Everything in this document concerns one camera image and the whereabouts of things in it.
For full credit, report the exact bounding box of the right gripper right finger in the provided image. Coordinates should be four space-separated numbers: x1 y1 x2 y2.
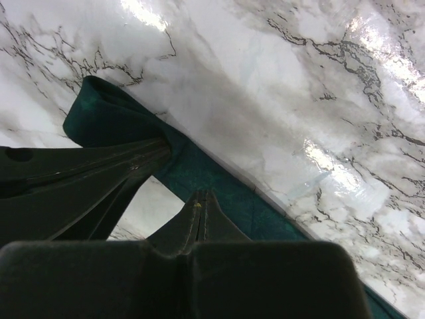
188 191 371 318

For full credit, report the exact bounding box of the dark green tie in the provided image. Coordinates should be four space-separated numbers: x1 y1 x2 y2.
62 75 412 319

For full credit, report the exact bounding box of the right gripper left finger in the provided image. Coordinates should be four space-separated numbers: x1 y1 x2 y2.
0 191 200 319

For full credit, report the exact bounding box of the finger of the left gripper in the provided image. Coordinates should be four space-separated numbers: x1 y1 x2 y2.
1 148 171 245
1 138 166 199

